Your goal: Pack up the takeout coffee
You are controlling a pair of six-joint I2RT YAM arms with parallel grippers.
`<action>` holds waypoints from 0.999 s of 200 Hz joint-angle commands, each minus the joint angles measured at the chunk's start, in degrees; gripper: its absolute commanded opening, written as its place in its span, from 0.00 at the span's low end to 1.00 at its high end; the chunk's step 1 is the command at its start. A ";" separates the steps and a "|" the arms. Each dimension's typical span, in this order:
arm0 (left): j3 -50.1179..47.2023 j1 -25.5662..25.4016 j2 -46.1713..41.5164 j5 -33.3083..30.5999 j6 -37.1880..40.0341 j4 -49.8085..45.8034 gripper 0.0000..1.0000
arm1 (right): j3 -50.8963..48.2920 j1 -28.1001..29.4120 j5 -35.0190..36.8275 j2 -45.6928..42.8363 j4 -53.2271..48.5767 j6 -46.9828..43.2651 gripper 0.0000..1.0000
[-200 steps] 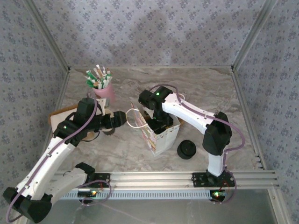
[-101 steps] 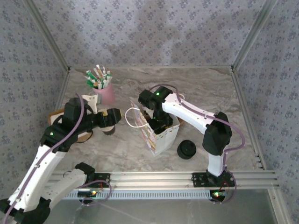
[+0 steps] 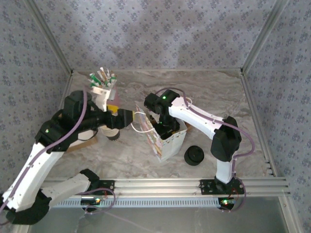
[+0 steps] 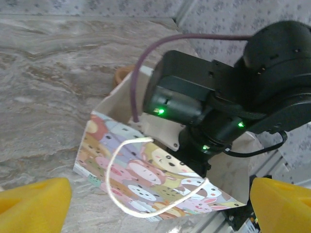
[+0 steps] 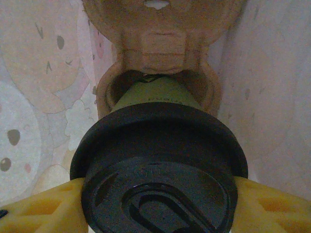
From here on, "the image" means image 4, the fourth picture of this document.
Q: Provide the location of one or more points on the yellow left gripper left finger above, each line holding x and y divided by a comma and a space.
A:
31, 208

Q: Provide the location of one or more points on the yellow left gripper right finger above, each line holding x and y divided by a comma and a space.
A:
284, 208

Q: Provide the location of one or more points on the brown pulp cup carrier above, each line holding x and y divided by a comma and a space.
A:
121, 75

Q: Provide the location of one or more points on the white cartoon print paper bag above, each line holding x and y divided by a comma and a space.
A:
145, 170

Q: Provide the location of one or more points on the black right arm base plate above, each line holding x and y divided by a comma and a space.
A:
239, 218

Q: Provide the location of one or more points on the aluminium frame post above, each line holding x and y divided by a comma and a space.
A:
184, 12

